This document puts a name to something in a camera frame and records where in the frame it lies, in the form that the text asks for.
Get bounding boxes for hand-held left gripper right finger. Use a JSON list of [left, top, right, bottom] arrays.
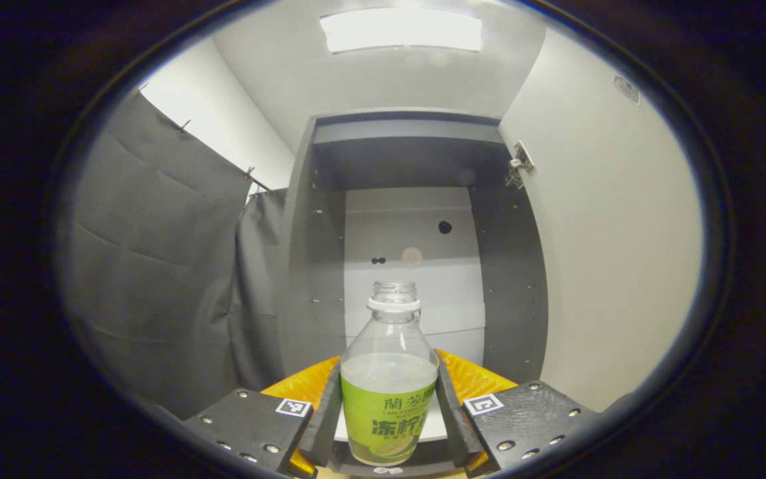
[[435, 349, 600, 476]]

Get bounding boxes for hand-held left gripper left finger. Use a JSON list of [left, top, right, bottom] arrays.
[[184, 356, 344, 476]]

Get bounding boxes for clear bottle with green label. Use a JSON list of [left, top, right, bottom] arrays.
[[340, 281, 440, 466]]

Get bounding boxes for white cabinet door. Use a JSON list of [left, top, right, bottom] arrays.
[[497, 27, 703, 413]]

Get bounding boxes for metal door hinge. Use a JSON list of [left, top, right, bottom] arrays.
[[506, 141, 535, 189]]

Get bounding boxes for black backdrop cloth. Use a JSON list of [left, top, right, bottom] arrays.
[[57, 90, 291, 420]]

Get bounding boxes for large ceiling light panel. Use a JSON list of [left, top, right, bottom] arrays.
[[320, 8, 483, 54]]

